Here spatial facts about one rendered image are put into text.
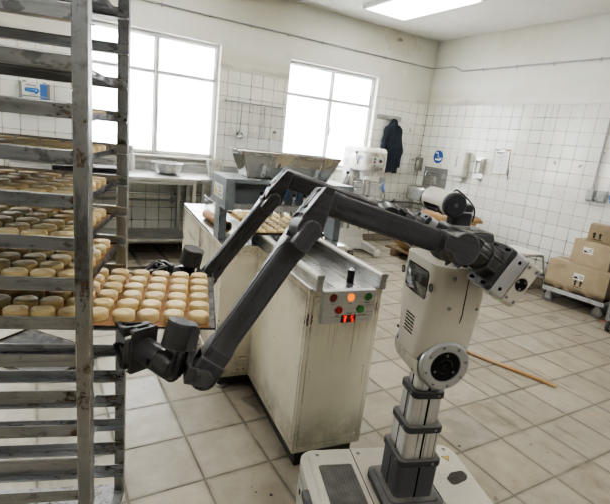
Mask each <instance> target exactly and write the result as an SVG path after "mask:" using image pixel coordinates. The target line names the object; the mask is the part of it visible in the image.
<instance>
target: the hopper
mask: <svg viewBox="0 0 610 504"><path fill-rule="evenodd" d="M230 149H231V152H232V154H233V157H234V160H235V163H236V165H237V168H238V171H239V174H240V175H242V176H244V177H247V178H256V179H270V180H273V179H274V178H275V177H276V176H277V175H278V174H279V173H280V172H281V170H282V169H283V168H284V167H285V166H288V167H291V168H292V170H294V171H297V172H299V173H301V174H303V175H306V176H309V177H312V178H314V179H317V180H320V181H323V182H325V183H327V182H328V180H329V179H330V177H331V176H332V174H333V173H334V171H335V170H336V168H337V167H338V166H339V164H340V163H341V162H342V160H341V159H335V158H330V157H324V156H317V155H306V154H296V153H285V152H275V151H264V150H254V149H243V148H233V147H230Z"/></svg>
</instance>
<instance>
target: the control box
mask: <svg viewBox="0 0 610 504"><path fill-rule="evenodd" d="M367 293H371V295H372V297H371V299H370V300H366V299H365V295H366V294H367ZM376 293H377V290H376V289H375V288H373V287H371V288H343V289H323V291H322V292H321V300H320V308H319V316H318V322H319V323H320V324H336V323H350V322H351V321H352V320H353V319H354V320H353V322H364V321H372V319H373V312H374V306H375V299H376ZM333 294H335V295H337V300H336V301H335V302H331V301H330V297H331V295H333ZM350 294H354V295H355V298H354V300H353V301H349V300H348V296H349V295H350ZM360 305H361V306H363V307H364V311H363V312H362V313H359V312H358V311H357V308H358V306H360ZM337 307H341V308H342V309H343V311H342V313H341V314H337V313H336V312H335V309H336V308H337ZM351 315H354V318H353V316H352V318H353V319H351ZM344 316H347V317H346V321H345V320H344V321H345V322H343V317H344ZM344 318H345V317H344ZM350 319H351V321H350Z"/></svg>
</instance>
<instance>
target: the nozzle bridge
mask: <svg viewBox="0 0 610 504"><path fill-rule="evenodd" d="M271 181H272V180H270V179H256V178H247V177H244V176H242V175H240V174H239V173H230V172H216V171H213V175H212V193H211V200H212V201H214V202H215V212H214V229H213V235H214V236H215V238H216V239H217V240H225V234H226V219H227V210H230V211H234V210H251V209H252V208H253V207H254V205H255V203H256V202H257V201H258V199H259V195H260V192H263V194H264V191H265V186H264V185H266V188H267V187H268V186H269V184H270V182H271ZM327 183H328V184H331V185H334V186H336V187H339V188H342V189H345V190H347V191H350V192H354V187H353V186H349V185H346V184H342V183H338V182H335V181H331V180H328V182H327ZM293 194H296V196H295V197H296V198H297V194H298V192H297V191H292V190H289V189H288V196H287V199H286V200H285V205H284V206H281V205H280V206H278V207H277V208H276V209H275V210H274V211H284V212H296V211H297V210H298V209H299V207H300V206H301V205H302V199H303V196H304V194H303V193H299V195H298V199H297V201H296V202H295V206H291V204H292V197H293ZM340 223H341V221H339V220H336V219H333V218H330V217H327V221H326V224H325V231H324V237H325V238H327V239H329V240H330V241H332V242H338V238H339V230H340Z"/></svg>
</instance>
